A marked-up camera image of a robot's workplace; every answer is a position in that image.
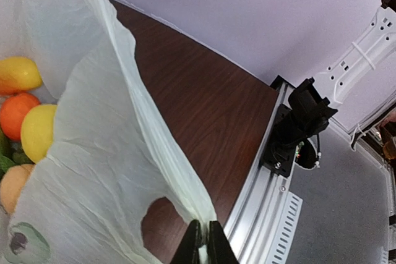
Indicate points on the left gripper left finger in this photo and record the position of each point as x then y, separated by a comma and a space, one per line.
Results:
188, 249

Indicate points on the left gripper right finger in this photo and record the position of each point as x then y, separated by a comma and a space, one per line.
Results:
219, 249

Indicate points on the pale green plastic bag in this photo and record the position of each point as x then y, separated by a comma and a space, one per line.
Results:
112, 155

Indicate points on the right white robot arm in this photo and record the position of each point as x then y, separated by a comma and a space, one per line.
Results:
375, 44

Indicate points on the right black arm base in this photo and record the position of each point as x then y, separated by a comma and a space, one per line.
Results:
294, 137

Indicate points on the peach in bag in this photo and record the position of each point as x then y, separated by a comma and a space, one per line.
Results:
12, 184

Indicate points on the yellow lemon in bag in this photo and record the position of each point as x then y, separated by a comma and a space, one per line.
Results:
37, 131

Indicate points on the green leafy item in bag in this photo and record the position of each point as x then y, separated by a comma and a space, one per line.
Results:
12, 154

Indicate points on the orange fruit in bag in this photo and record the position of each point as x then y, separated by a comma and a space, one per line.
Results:
13, 111

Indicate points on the yellow mango in bag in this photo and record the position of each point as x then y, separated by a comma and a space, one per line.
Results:
19, 74

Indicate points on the aluminium front rail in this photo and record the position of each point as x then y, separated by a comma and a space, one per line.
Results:
263, 221

